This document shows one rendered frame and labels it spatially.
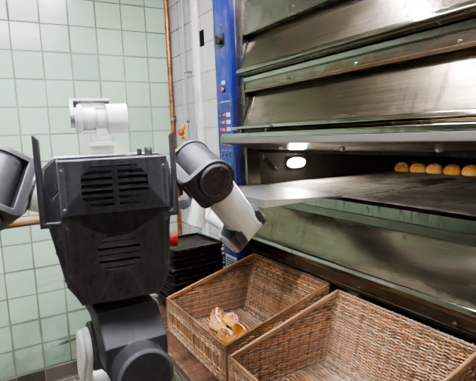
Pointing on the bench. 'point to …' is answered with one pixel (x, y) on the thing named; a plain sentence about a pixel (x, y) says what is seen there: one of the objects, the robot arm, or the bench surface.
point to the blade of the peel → (279, 195)
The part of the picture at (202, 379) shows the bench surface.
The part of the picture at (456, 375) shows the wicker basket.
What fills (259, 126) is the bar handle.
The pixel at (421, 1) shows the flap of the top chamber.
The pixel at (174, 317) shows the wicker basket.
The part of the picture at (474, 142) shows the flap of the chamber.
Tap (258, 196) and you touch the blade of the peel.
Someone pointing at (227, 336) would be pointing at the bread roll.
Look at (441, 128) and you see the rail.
